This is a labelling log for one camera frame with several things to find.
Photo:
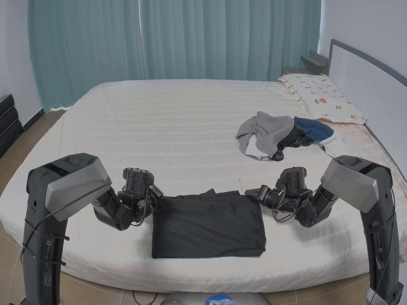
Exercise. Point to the blue-green curtain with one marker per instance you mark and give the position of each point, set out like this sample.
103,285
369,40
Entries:
229,27
85,43

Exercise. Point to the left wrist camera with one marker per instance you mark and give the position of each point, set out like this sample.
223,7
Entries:
150,178

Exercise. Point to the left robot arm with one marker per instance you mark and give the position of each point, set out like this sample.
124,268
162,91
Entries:
73,183

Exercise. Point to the white printed pillow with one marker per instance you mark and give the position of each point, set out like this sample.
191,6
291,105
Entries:
321,97

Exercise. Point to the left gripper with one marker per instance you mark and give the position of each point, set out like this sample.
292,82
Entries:
152,202

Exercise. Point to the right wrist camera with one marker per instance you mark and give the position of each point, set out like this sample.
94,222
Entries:
279,183

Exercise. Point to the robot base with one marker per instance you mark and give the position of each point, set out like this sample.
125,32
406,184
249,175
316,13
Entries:
216,300

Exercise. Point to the bed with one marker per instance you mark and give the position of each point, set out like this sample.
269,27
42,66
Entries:
159,132

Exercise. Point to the grey bedside table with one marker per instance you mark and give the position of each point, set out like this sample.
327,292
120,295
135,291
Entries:
314,59

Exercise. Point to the black T-shirt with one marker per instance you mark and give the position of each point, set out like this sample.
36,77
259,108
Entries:
206,227

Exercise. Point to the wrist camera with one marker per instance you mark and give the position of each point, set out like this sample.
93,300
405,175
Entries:
150,178
279,183

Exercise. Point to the black chest of drawers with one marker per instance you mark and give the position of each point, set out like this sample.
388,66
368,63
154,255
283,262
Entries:
9,119

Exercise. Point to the pile of clothes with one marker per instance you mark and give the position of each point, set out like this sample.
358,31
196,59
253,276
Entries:
270,132

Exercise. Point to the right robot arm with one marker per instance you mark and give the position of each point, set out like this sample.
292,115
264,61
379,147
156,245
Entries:
353,183

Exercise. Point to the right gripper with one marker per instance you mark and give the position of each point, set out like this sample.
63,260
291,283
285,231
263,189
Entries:
268,197

